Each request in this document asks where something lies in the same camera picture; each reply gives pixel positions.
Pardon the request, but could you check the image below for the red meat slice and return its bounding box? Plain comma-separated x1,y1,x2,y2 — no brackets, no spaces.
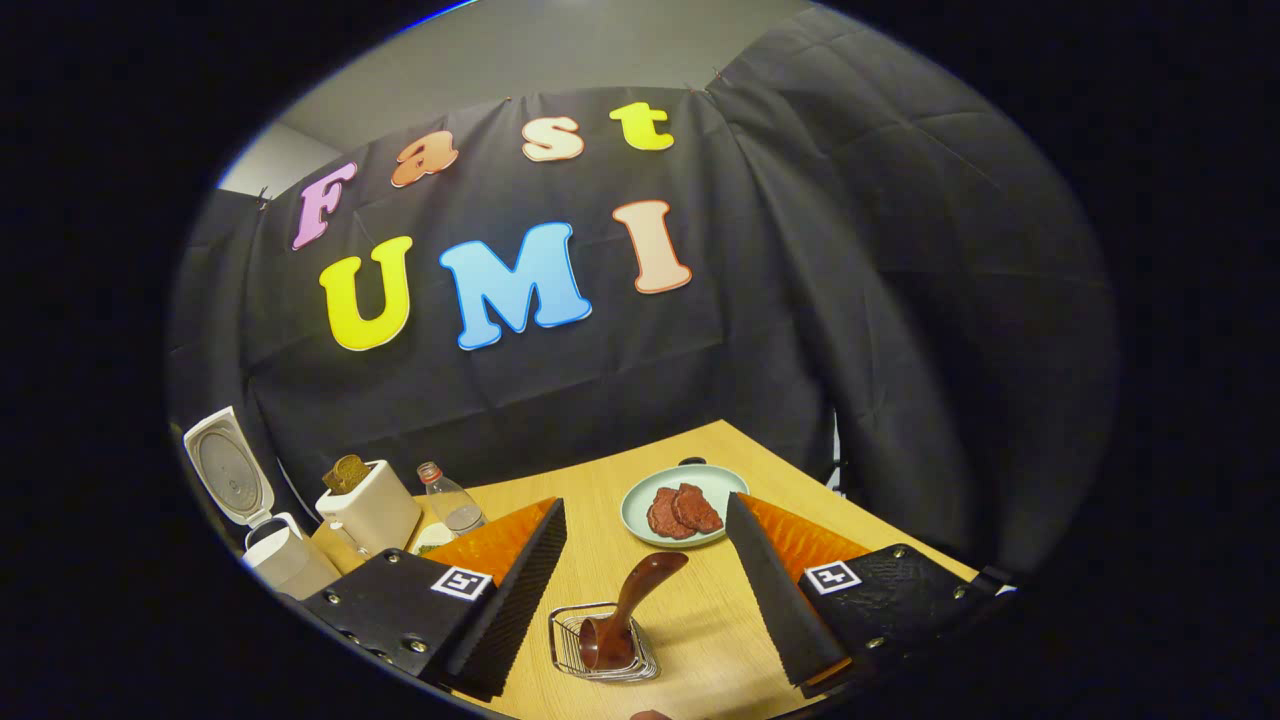
672,482,725,535
646,487,691,542

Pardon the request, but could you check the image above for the white rice cooker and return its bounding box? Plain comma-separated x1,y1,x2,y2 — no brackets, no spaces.
182,404,342,602

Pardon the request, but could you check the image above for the clear plastic bottle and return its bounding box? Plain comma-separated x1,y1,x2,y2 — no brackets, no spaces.
416,461,489,537

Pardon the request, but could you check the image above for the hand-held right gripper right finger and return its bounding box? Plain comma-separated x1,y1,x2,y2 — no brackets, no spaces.
726,491,1013,691

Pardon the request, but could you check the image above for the brown bread slice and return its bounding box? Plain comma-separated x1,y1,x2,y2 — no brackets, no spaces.
321,454,370,495

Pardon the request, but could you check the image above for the metal wire chopstick holder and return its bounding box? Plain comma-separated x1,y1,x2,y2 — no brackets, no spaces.
547,601,662,684

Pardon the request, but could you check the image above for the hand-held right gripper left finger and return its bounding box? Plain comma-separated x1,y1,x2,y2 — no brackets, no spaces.
300,496,568,702

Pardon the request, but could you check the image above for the brown wooden spoon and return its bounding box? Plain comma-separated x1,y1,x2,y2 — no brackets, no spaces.
577,551,690,672

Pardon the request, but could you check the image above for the white toaster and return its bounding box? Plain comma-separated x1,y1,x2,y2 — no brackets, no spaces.
314,458,424,559

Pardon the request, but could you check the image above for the pale green plate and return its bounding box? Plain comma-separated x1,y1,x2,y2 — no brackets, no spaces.
619,462,750,550

